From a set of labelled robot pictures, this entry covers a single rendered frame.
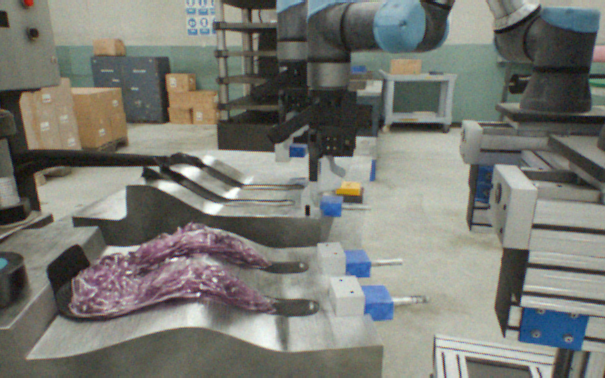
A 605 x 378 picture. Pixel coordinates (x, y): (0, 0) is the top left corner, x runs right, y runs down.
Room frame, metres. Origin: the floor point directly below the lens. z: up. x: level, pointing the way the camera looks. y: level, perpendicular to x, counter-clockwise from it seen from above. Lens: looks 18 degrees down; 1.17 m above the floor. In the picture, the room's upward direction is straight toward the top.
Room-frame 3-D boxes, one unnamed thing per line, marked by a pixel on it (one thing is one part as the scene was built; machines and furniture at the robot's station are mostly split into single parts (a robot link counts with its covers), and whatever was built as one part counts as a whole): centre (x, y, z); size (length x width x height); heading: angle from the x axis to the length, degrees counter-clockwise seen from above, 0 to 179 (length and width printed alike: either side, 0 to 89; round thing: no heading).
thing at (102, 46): (7.65, 3.29, 1.26); 0.42 x 0.33 x 0.29; 79
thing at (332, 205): (0.76, -0.07, 0.89); 0.13 x 0.05 x 0.05; 79
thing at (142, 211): (0.87, 0.19, 0.87); 0.50 x 0.26 x 0.14; 79
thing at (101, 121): (5.20, 2.92, 0.37); 1.20 x 0.82 x 0.74; 87
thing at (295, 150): (1.07, 0.00, 0.93); 0.13 x 0.05 x 0.05; 79
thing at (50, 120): (4.19, 2.96, 0.47); 1.22 x 0.80 x 0.94; 83
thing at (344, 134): (0.76, -0.05, 1.05); 0.09 x 0.08 x 0.12; 79
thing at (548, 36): (1.06, -0.61, 1.20); 0.13 x 0.12 x 0.14; 10
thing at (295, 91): (1.07, 0.02, 1.09); 0.09 x 0.08 x 0.12; 79
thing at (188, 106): (7.49, 1.88, 0.42); 0.86 x 0.33 x 0.83; 79
